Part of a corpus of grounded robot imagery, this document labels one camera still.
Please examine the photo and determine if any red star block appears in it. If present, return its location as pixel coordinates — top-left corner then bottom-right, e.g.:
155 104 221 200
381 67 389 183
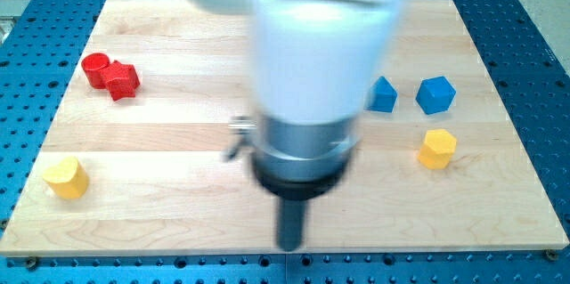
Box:
101 61 140 101

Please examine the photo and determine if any blue cube block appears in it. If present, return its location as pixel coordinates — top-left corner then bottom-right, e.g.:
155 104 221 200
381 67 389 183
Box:
416 76 456 115

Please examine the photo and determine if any blue triangle block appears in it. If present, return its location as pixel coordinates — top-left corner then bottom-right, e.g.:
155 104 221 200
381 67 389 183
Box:
366 77 398 113

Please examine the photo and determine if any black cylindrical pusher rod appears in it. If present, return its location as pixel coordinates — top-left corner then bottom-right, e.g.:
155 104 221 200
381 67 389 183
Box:
276 199 306 251

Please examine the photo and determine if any yellow hexagon block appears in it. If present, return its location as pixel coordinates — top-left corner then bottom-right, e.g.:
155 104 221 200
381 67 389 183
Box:
417 129 457 169

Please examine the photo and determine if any red cylinder block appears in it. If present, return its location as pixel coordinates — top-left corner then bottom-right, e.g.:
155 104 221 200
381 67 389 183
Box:
81 53 110 89

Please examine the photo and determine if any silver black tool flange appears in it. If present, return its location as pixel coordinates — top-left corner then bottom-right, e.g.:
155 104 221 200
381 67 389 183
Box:
223 114 359 200

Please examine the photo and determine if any yellow heart block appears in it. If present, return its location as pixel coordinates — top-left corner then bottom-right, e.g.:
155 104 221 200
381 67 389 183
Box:
42 157 90 199

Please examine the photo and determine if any light wooden board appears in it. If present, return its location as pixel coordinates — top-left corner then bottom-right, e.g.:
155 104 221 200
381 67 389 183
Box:
1 0 568 256

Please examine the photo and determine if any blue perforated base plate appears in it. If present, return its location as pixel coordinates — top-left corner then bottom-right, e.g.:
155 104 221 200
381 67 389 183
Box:
1 0 569 283

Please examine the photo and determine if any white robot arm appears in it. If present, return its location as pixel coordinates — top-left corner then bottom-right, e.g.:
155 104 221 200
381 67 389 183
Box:
193 0 403 251

